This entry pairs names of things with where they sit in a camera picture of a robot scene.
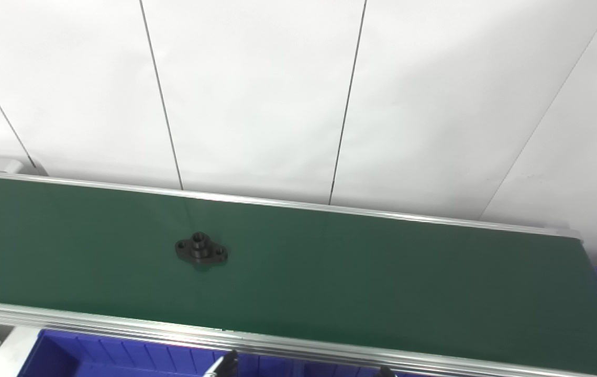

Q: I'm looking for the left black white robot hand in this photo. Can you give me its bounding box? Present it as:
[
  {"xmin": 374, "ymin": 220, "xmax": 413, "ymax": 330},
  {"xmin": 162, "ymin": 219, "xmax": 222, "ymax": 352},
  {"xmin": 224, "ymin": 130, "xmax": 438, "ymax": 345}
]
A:
[{"xmin": 204, "ymin": 350, "xmax": 239, "ymax": 377}]

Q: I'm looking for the green conveyor belt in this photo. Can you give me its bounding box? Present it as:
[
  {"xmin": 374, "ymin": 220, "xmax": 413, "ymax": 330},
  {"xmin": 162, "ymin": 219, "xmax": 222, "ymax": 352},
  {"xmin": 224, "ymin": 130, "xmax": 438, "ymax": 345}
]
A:
[
  {"xmin": 0, "ymin": 169, "xmax": 597, "ymax": 377},
  {"xmin": 0, "ymin": 175, "xmax": 597, "ymax": 375}
]

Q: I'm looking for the black flange part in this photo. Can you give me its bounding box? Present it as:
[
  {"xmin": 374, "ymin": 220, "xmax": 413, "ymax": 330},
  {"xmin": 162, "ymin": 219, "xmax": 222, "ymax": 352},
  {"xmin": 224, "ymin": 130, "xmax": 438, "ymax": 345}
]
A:
[{"xmin": 175, "ymin": 231, "xmax": 228, "ymax": 267}]

